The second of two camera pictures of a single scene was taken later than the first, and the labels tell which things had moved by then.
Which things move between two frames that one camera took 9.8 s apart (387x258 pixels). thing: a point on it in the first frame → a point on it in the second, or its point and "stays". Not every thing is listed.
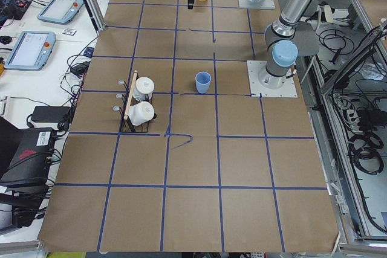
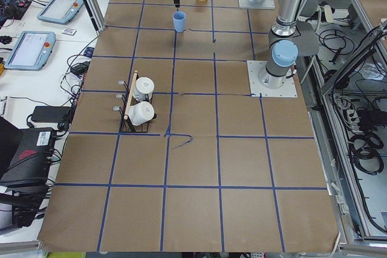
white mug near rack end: (141, 113) stays
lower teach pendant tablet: (31, 51) stays
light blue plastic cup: (203, 80) → (179, 18)
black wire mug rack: (128, 100) stays
